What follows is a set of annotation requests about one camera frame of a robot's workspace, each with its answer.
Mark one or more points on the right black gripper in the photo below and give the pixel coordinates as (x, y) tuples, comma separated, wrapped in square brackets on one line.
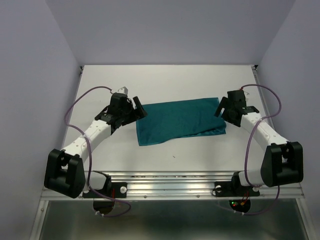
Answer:
[(223, 103)]

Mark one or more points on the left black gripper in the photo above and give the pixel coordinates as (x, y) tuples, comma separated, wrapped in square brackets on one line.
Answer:
[(138, 113)]

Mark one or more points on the teal cloth napkin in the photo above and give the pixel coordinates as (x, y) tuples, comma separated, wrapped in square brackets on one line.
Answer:
[(179, 119)]

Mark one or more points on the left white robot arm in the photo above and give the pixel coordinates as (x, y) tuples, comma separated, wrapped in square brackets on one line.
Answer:
[(65, 172)]

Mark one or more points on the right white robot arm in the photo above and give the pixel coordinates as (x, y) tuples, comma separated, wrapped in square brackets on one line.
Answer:
[(282, 162)]

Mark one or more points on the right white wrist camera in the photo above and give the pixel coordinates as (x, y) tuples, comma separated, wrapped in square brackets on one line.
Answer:
[(246, 94)]

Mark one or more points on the aluminium front rail frame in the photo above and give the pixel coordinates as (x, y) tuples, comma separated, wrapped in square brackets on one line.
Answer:
[(170, 185)]

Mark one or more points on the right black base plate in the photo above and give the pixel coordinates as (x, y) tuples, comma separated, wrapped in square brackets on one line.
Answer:
[(228, 189)]

